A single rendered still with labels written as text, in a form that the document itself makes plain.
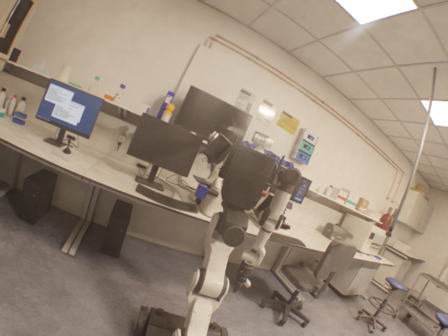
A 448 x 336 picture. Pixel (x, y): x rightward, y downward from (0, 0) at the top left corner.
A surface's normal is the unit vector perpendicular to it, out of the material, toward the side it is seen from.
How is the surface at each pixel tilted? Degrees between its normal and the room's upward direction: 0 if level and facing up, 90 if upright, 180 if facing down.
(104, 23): 90
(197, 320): 48
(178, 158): 86
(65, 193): 90
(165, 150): 86
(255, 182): 102
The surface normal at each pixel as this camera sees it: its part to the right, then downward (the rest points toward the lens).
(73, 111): 0.39, 0.17
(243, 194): -0.22, 0.20
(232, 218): 0.40, -0.59
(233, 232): 0.16, 0.08
